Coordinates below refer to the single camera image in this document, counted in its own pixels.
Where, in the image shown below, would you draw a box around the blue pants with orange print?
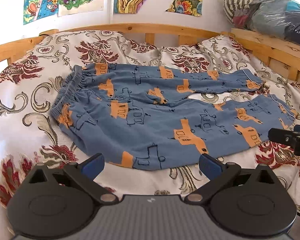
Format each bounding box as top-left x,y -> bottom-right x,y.
50,63 -> 296,170

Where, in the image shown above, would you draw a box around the white floral bed sheet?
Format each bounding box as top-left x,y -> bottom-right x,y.
0,30 -> 300,239

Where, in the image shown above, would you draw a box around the plastic bag of clothes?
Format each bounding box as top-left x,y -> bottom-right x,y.
223,0 -> 300,45

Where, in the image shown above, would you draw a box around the left cartoon poster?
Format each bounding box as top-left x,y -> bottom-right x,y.
23,0 -> 58,25

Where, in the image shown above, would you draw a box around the wooden bed frame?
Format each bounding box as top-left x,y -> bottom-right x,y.
0,23 -> 300,81

